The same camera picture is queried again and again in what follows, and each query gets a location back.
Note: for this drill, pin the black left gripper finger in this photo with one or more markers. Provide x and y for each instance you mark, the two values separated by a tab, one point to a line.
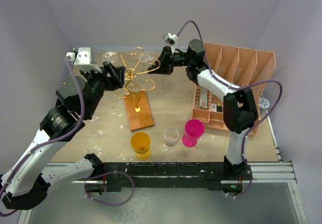
115	80
108	67

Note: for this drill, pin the clear wine glass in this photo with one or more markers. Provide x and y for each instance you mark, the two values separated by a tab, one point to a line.
171	136
110	56
146	56

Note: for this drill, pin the peach plastic file organizer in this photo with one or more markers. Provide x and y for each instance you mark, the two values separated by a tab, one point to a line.
239	66

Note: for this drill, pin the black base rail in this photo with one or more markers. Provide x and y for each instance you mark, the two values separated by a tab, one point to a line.
213	176

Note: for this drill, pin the yellow plastic goblet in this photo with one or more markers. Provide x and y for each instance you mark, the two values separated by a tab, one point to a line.
140	142

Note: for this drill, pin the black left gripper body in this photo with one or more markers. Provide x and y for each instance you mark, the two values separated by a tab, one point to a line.
97	82

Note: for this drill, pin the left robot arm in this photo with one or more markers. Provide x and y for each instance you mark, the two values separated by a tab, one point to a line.
27	184

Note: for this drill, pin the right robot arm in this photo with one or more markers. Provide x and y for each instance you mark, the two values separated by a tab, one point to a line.
239	108

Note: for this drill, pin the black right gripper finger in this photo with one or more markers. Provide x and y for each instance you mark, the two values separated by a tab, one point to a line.
159	55
158	68

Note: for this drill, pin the wooden rack base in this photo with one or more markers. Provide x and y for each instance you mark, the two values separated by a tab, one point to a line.
138	111

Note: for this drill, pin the gold wire glass rack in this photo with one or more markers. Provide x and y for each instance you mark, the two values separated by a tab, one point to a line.
131	73

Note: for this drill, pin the magenta plastic goblet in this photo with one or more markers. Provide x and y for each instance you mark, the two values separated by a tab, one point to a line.
194	129

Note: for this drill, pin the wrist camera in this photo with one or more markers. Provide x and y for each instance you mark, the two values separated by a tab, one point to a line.
81	59
171	40

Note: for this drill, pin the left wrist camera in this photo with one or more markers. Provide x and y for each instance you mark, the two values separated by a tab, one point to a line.
81	59

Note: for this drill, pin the clear wine glass front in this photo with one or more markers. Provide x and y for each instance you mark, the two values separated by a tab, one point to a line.
171	136

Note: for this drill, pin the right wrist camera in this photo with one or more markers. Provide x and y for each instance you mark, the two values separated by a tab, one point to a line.
171	40

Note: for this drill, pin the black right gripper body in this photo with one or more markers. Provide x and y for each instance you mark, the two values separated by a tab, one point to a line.
175	60

